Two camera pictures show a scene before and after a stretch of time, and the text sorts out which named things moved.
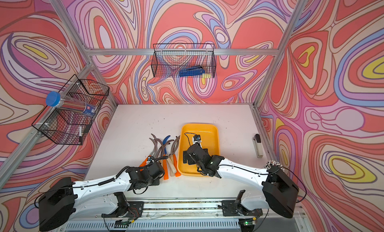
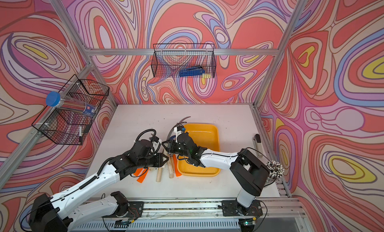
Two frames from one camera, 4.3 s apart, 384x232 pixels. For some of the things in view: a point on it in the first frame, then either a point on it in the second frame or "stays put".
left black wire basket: x=65 y=127 stays put
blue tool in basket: x=193 y=71 stays put
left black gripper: x=158 y=181 → x=160 y=161
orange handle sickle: x=165 y=167 → x=178 y=174
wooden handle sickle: x=173 y=149 stays put
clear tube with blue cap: x=54 y=99 stays put
